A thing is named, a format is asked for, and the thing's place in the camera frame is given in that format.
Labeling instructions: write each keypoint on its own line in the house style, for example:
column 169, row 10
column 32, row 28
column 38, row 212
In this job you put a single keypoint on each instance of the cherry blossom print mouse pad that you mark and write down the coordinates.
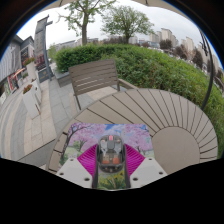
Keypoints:
column 83, row 136

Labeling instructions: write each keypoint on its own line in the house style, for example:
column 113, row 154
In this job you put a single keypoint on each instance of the far apartment buildings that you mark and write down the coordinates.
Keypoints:
column 166, row 36

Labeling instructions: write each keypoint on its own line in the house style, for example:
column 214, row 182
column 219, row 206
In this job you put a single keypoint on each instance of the green hedge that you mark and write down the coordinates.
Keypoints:
column 160, row 66

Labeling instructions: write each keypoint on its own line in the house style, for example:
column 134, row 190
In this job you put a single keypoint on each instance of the tall grey sign pillar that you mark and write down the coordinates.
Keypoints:
column 42, row 50

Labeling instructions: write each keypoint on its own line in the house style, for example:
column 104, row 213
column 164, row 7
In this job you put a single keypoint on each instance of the curved black parasol pole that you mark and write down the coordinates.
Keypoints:
column 210, row 73

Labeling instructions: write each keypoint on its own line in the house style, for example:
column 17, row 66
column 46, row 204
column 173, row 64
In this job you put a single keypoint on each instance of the round leafy tree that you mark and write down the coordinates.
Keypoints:
column 126, row 21

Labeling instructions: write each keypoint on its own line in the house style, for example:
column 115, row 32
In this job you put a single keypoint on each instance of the brown slatted outdoor chair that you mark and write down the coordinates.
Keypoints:
column 95, row 76

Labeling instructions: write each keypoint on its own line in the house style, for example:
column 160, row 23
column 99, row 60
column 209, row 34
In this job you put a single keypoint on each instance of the thin sparse-leafed tree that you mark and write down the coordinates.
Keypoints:
column 84, row 20

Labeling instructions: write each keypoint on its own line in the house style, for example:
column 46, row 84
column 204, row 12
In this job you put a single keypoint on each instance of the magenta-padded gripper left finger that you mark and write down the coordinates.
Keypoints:
column 75, row 173

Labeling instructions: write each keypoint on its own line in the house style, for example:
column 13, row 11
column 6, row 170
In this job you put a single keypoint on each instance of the small white flower planter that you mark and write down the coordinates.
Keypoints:
column 31, row 70

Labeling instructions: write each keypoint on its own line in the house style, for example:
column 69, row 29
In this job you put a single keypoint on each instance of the large white flower planter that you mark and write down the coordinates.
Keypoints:
column 30, row 100

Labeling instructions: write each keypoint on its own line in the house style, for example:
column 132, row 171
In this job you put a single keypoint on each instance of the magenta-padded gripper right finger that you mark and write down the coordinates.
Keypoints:
column 146, row 171

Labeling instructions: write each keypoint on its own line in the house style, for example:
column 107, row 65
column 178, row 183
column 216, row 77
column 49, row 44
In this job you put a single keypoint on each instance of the transparent grey computer mouse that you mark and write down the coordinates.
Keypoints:
column 111, row 153

